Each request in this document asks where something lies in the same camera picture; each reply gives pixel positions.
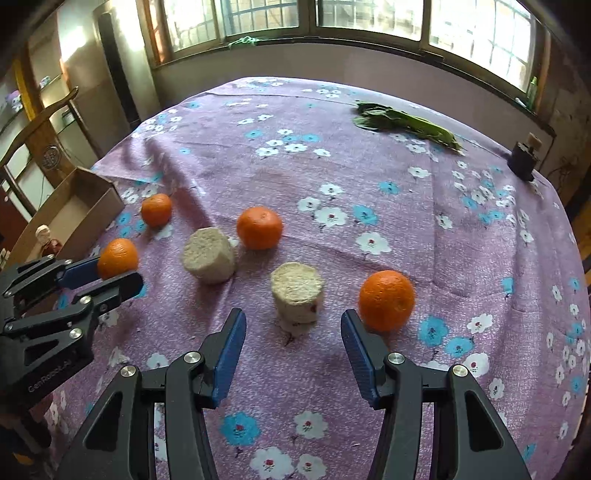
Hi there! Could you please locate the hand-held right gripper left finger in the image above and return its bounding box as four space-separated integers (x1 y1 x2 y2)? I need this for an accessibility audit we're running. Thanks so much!
55 308 247 480

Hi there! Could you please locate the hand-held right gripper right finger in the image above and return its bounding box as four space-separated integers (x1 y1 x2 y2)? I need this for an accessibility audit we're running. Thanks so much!
340 309 532 480

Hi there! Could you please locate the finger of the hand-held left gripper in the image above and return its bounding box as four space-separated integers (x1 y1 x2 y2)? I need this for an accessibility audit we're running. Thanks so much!
0 255 105 301
0 271 144 337

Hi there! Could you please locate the small orange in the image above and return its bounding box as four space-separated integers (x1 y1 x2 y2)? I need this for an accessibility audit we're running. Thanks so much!
236 206 283 251
97 238 140 280
141 193 173 228

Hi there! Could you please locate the large orange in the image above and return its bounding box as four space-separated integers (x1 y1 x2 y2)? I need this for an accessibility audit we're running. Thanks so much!
359 270 416 333

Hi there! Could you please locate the beige sugarcane chunk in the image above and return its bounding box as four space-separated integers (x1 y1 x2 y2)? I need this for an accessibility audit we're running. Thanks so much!
270 262 323 326
181 227 236 284

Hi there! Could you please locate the small figurine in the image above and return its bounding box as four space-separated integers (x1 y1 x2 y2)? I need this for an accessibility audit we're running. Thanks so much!
36 224 62 257

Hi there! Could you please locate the cardboard box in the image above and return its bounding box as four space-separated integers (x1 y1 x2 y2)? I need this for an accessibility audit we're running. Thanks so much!
4 167 125 268

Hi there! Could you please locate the wooden chair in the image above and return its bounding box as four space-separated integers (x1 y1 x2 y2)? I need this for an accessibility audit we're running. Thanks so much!
0 87 105 217

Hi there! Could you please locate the purple floral tablecloth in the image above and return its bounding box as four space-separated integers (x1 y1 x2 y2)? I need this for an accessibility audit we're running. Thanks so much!
28 76 591 480

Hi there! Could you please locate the tall black panel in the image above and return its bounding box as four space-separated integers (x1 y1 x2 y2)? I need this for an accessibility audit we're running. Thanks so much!
99 11 139 130

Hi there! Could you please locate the green leafy vegetable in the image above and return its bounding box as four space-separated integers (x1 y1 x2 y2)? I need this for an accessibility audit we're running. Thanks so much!
352 102 465 153

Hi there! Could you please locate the black cylinder with cork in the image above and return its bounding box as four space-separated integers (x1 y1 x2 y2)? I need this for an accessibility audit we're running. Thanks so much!
507 132 542 182

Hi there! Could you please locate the window with metal grille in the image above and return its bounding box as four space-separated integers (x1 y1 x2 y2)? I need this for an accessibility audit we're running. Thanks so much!
139 0 552 107

